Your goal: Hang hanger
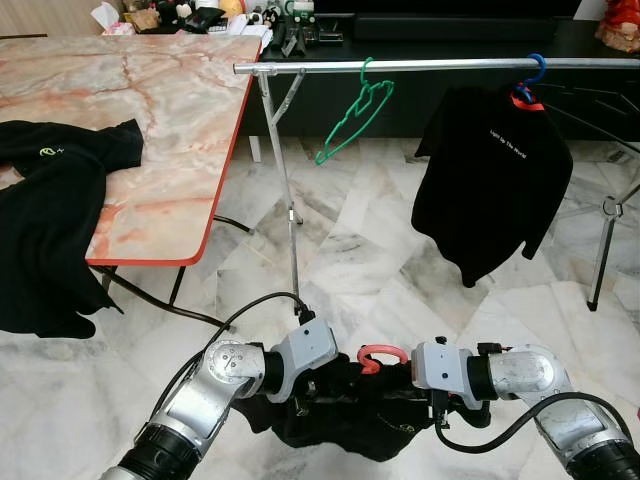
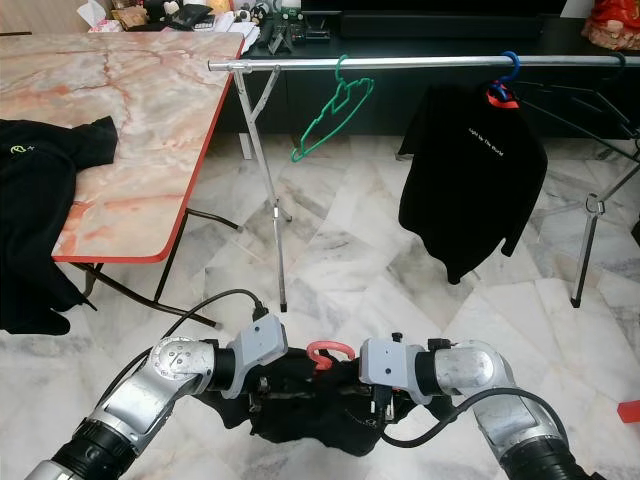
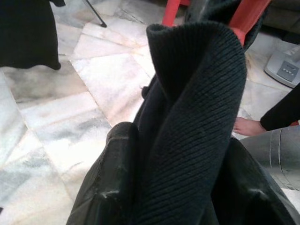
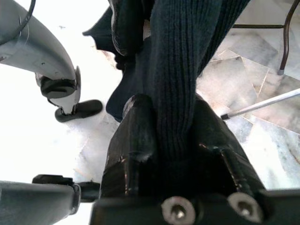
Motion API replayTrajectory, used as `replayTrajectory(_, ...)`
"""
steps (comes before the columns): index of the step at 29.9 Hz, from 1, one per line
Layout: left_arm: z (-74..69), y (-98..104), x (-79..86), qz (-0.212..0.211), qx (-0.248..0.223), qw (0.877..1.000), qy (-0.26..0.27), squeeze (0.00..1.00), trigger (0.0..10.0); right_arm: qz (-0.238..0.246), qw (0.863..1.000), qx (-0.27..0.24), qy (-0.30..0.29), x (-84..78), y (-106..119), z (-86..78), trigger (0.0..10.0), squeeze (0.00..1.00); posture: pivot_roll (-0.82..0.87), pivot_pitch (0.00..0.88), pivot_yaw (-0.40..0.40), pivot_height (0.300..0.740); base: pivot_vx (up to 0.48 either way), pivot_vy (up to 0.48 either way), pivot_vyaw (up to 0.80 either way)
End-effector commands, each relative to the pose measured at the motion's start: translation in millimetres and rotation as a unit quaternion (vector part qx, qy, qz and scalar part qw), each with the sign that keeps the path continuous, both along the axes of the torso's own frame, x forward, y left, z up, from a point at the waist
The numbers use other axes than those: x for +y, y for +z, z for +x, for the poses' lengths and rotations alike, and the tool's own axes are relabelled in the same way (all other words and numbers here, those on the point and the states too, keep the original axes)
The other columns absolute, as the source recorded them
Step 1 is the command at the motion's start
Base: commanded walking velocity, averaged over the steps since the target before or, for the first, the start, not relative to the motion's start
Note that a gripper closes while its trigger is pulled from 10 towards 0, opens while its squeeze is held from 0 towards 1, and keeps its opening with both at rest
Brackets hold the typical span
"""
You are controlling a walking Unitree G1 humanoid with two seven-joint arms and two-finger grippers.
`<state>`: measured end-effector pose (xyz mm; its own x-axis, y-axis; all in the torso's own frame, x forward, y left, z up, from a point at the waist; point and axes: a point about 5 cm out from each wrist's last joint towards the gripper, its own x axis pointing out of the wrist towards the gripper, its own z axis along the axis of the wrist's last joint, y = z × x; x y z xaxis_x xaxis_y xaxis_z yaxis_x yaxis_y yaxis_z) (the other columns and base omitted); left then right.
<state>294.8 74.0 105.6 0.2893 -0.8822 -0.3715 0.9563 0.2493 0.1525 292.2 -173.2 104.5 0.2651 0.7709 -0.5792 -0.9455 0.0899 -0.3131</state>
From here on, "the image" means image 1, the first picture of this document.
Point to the black shirt with white text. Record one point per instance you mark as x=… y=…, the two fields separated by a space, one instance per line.
x=490 y=180

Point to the white pink tissue box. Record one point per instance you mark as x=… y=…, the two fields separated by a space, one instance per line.
x=118 y=27

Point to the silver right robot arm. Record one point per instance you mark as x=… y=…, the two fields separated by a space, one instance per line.
x=530 y=375

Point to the black metal table leg frame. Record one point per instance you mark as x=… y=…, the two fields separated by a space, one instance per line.
x=170 y=302

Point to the red hanger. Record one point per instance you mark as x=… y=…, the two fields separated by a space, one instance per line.
x=385 y=349

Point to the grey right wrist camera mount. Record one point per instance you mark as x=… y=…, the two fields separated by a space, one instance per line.
x=440 y=365

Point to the black knit shirt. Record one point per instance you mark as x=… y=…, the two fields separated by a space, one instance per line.
x=340 y=430

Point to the black soundbar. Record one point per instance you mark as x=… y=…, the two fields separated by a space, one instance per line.
x=460 y=27

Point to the silver clothes rack rail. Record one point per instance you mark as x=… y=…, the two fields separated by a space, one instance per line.
x=450 y=65

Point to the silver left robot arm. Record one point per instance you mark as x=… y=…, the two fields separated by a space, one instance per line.
x=200 y=400

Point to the black pouch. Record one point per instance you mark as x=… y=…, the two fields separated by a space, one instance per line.
x=205 y=20

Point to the blue hanger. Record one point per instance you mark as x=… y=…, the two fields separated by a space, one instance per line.
x=541 y=65

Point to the black remote control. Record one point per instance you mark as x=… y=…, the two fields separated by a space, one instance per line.
x=305 y=35
x=288 y=38

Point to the black flat television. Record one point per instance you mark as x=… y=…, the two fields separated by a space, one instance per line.
x=460 y=6

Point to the black shirt with green logo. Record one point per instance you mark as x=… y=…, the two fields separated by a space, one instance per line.
x=40 y=240

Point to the glass jar with red lid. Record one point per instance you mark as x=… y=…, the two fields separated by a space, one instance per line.
x=145 y=18

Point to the black television console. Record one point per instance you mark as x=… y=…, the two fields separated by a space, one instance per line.
x=450 y=48

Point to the small black router box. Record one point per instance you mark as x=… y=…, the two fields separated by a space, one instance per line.
x=330 y=32

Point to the white paper stack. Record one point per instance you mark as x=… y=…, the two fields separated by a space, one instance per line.
x=250 y=38

